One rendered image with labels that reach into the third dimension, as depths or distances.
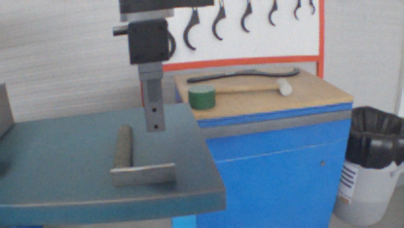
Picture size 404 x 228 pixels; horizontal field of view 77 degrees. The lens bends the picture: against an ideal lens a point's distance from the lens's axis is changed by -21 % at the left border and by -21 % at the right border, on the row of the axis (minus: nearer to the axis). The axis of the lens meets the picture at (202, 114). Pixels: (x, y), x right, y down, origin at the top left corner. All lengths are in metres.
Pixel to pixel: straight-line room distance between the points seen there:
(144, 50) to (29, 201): 0.32
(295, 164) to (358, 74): 1.76
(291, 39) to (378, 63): 1.05
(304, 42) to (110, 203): 2.20
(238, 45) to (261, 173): 1.23
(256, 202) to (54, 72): 1.69
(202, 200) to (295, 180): 0.94
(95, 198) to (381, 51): 2.88
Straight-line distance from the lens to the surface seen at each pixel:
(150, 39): 0.36
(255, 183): 1.30
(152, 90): 0.40
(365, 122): 2.07
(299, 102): 1.21
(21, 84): 2.48
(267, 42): 2.36
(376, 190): 1.91
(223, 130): 1.12
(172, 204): 0.48
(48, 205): 0.51
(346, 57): 2.81
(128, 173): 0.49
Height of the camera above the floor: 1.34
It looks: 21 degrees down
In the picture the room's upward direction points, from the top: 3 degrees counter-clockwise
